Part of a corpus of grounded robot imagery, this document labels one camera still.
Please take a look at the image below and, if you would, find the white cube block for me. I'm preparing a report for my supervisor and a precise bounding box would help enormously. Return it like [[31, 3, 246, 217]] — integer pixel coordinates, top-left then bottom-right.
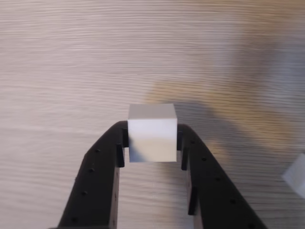
[[127, 103, 178, 163], [281, 152, 305, 198]]

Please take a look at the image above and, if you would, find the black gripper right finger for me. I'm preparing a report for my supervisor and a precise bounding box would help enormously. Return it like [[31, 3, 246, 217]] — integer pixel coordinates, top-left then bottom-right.
[[176, 123, 268, 229]]

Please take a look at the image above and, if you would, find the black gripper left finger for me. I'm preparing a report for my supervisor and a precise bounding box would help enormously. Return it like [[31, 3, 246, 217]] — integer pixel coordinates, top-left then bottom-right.
[[49, 120, 130, 229]]

